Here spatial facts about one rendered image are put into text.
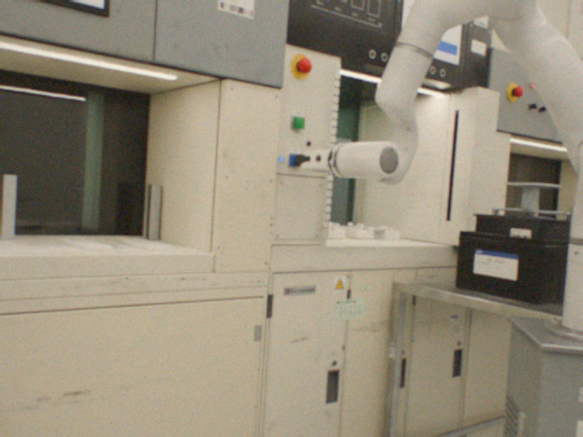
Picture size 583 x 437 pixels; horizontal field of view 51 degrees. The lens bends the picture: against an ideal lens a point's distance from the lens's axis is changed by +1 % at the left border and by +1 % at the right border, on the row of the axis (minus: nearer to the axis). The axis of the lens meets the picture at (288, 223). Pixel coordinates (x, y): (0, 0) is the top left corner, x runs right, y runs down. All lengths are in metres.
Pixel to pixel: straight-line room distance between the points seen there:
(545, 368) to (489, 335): 1.12
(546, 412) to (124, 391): 0.89
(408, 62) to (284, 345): 0.81
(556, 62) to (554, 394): 0.65
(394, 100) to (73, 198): 0.95
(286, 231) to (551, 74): 0.74
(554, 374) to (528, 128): 1.35
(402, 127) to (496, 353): 1.23
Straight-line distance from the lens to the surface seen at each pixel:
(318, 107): 1.69
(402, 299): 1.89
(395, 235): 2.20
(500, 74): 2.31
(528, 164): 3.35
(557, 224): 1.83
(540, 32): 1.43
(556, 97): 1.37
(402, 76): 1.39
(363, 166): 1.37
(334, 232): 1.99
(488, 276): 1.81
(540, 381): 1.28
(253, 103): 1.55
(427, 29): 1.41
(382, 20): 1.88
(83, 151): 1.83
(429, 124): 2.24
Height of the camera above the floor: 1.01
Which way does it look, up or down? 3 degrees down
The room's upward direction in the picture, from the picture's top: 4 degrees clockwise
